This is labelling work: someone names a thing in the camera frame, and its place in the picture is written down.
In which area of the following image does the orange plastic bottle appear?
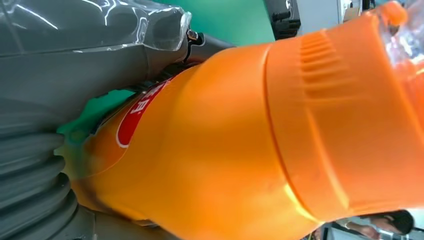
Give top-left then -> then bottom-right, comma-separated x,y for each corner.
54,0 -> 424,240

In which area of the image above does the person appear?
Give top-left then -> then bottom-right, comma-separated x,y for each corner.
333,209 -> 416,240

